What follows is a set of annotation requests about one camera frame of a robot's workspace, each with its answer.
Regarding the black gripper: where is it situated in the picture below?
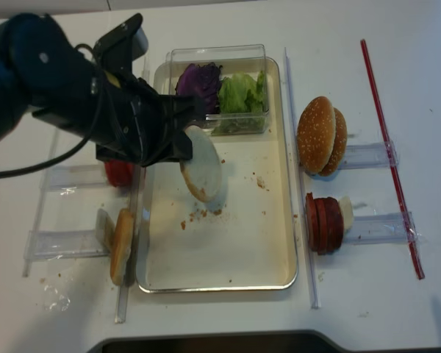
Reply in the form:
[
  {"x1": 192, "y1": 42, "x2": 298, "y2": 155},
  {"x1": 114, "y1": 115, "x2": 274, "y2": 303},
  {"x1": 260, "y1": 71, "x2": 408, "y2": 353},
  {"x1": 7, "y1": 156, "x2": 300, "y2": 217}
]
[{"x1": 91, "y1": 71, "x2": 206, "y2": 167}]

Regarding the bun half slice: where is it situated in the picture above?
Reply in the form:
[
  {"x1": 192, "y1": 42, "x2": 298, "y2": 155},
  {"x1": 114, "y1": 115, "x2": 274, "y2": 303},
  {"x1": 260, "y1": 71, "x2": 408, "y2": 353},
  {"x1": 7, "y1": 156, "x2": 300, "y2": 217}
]
[{"x1": 179, "y1": 125, "x2": 222, "y2": 203}]

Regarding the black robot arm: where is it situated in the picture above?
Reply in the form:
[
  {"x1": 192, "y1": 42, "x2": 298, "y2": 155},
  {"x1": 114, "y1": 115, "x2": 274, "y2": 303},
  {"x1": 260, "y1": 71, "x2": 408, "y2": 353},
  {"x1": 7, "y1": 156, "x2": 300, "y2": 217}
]
[{"x1": 0, "y1": 13, "x2": 205, "y2": 167}]

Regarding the green lettuce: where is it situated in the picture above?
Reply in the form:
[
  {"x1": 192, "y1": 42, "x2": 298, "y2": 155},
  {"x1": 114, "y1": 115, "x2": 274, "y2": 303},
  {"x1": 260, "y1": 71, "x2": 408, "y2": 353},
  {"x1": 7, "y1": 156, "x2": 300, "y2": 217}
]
[{"x1": 212, "y1": 71, "x2": 265, "y2": 135}]

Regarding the middle tomato slice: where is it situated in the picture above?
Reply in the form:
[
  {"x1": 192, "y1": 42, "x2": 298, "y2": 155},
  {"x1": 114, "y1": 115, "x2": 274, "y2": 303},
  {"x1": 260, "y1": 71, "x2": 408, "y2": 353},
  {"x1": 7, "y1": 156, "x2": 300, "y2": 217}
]
[{"x1": 104, "y1": 160, "x2": 133, "y2": 188}]

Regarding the clear lane tomato left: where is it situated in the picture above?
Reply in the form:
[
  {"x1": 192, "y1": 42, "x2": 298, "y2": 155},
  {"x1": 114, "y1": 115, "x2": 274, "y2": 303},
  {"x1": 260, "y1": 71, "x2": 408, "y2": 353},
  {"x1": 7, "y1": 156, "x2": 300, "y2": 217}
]
[{"x1": 40, "y1": 164, "x2": 109, "y2": 190}]

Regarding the meat patty stack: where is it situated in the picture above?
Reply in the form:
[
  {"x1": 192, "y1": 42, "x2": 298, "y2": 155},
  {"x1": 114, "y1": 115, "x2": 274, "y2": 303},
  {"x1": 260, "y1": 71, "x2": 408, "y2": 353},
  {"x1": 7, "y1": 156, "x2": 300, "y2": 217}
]
[{"x1": 305, "y1": 193, "x2": 345, "y2": 255}]

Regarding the purple cabbage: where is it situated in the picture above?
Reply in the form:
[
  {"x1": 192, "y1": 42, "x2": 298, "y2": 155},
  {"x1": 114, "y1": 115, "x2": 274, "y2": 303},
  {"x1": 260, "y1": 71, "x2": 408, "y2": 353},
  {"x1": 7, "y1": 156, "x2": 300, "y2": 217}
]
[{"x1": 175, "y1": 63, "x2": 222, "y2": 114}]

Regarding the clear plastic vegetable box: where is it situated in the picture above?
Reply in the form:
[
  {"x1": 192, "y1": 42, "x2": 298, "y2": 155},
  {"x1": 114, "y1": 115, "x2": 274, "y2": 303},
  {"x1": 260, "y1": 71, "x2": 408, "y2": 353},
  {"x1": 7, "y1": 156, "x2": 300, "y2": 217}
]
[{"x1": 166, "y1": 44, "x2": 269, "y2": 136}]

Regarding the cream metal tray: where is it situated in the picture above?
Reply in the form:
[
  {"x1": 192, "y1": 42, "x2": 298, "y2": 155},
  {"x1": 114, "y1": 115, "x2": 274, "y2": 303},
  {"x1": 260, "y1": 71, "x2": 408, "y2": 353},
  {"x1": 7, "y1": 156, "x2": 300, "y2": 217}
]
[{"x1": 135, "y1": 59, "x2": 298, "y2": 293}]

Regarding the white pusher block bun lane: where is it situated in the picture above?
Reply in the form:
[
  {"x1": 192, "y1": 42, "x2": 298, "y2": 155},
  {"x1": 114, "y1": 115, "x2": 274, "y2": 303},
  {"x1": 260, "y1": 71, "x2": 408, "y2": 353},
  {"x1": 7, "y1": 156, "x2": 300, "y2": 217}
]
[{"x1": 96, "y1": 208, "x2": 115, "y2": 250}]

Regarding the sesame bun front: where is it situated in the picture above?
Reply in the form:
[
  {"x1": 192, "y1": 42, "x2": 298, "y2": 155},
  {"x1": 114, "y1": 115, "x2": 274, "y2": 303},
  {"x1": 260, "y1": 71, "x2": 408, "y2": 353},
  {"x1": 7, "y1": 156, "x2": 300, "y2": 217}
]
[{"x1": 296, "y1": 96, "x2": 336, "y2": 174}]

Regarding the sesame bun rear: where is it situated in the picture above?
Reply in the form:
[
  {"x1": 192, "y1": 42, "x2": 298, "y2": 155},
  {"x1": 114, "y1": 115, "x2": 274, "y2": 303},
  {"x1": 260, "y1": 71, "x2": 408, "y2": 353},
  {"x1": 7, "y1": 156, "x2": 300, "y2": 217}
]
[{"x1": 319, "y1": 108, "x2": 348, "y2": 177}]

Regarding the clear lane bun left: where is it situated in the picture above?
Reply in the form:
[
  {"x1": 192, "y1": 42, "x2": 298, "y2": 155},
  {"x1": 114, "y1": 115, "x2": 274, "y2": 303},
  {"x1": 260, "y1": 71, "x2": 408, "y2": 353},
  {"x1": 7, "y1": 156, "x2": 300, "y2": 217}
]
[{"x1": 24, "y1": 229, "x2": 110, "y2": 262}]

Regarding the white pusher block patty lane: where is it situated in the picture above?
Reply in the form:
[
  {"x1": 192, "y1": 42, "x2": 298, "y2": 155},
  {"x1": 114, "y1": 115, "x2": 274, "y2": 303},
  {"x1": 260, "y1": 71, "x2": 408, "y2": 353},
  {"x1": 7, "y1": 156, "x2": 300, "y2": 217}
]
[{"x1": 338, "y1": 196, "x2": 354, "y2": 232}]

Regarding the clear lane sesame bun right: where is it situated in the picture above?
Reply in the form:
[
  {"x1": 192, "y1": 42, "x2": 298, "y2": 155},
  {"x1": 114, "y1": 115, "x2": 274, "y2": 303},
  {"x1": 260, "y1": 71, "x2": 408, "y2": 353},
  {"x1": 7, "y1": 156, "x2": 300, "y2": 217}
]
[{"x1": 338, "y1": 140, "x2": 399, "y2": 170}]

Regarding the clear tape patch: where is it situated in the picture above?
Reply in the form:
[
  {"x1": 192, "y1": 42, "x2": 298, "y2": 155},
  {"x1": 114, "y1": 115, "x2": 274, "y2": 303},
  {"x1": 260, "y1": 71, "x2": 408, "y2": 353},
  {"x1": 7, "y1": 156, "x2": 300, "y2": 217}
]
[{"x1": 41, "y1": 274, "x2": 74, "y2": 313}]

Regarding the clear lane patty right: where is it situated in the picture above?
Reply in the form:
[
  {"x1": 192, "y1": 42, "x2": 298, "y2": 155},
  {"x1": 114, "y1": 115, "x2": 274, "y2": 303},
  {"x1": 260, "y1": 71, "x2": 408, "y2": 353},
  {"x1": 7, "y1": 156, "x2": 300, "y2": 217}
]
[{"x1": 343, "y1": 213, "x2": 422, "y2": 245}]

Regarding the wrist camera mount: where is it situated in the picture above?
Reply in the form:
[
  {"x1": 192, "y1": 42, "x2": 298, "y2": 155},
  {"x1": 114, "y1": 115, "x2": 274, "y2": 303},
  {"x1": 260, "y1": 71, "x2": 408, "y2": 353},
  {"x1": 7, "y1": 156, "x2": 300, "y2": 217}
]
[{"x1": 93, "y1": 13, "x2": 148, "y2": 71}]

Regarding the red outer right rail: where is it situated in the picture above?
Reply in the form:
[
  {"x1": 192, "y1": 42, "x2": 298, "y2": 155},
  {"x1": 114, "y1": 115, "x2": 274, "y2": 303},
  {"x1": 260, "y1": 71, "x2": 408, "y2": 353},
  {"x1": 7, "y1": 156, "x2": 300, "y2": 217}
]
[{"x1": 360, "y1": 39, "x2": 426, "y2": 280}]

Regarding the clear inner right rail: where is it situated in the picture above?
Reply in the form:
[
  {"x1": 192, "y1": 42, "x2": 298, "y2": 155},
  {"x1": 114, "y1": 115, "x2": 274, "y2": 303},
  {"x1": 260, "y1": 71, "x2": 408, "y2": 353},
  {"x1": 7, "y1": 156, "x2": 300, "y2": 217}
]
[{"x1": 283, "y1": 47, "x2": 321, "y2": 310}]

